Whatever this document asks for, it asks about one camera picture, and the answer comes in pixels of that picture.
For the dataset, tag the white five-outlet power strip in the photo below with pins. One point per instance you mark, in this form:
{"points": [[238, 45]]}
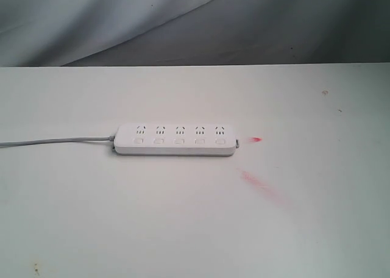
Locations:
{"points": [[176, 139]]}

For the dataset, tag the grey backdrop cloth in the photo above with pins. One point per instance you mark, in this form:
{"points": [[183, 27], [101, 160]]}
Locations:
{"points": [[192, 32]]}

